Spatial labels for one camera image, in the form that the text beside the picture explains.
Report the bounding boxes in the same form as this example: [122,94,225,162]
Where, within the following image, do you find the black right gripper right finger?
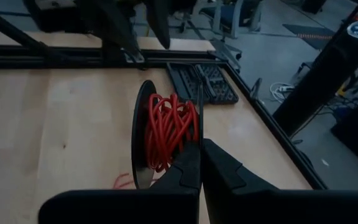
[202,139,358,224]

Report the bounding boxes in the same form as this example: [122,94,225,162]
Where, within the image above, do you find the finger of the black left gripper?
[144,0,171,50]

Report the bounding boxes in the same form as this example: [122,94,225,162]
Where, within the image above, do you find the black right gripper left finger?
[38,141,203,224]

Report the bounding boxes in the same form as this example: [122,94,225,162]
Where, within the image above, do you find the red cord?
[112,93,200,190]

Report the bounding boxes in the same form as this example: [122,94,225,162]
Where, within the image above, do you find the white office chair blue seat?
[194,0,264,63]

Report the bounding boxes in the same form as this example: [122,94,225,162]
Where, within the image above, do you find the black screwdriver bit case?
[165,62,240,106]

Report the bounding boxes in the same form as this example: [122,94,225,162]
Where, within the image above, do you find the black tower fan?
[272,9,358,138]

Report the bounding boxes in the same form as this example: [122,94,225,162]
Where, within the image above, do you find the dark floor mat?
[283,23,336,50]

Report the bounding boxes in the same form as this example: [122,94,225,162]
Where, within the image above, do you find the blue floor cable bundle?
[328,96,358,122]

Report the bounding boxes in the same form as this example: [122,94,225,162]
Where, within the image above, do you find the black angled frame strut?
[249,77,264,101]

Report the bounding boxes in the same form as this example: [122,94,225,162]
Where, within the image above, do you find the white power strip with cables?
[268,82,295,104]

